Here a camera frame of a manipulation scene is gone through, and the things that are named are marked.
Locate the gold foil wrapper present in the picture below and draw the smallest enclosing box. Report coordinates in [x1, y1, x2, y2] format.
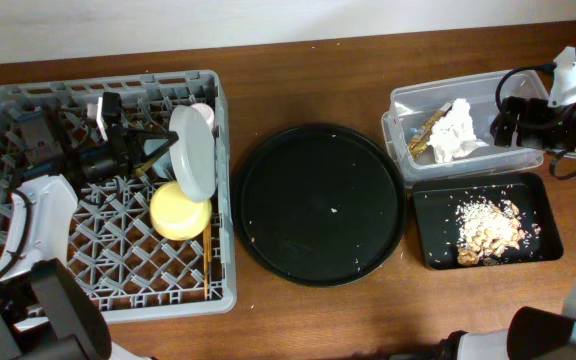
[408, 102, 452, 158]

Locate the grey round plate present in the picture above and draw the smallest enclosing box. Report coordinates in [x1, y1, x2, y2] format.
[169, 105, 216, 203]

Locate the blue cup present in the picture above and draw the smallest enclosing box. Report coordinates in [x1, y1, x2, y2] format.
[144, 139, 175, 180]

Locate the yellow bowl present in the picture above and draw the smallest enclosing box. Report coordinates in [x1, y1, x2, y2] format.
[149, 181, 212, 241]

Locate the grey plastic dishwasher rack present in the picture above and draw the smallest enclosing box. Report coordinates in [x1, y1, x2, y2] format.
[0, 70, 236, 323]

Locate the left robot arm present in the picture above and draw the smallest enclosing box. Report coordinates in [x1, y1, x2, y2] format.
[0, 110, 178, 359]

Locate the white tissue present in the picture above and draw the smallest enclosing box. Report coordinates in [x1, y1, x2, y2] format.
[427, 98, 488, 163]

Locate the food scraps and rice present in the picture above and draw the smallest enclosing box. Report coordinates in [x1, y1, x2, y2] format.
[456, 198, 541, 267]

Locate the pink cup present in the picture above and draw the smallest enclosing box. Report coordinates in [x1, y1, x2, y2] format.
[191, 103, 216, 131]

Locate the clear plastic bin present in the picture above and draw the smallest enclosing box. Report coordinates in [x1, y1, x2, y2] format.
[381, 71, 544, 184]

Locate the round black tray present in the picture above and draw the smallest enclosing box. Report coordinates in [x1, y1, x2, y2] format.
[232, 124, 407, 287]

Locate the black rectangular tray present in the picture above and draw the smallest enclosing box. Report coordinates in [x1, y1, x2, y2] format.
[412, 173, 564, 270]

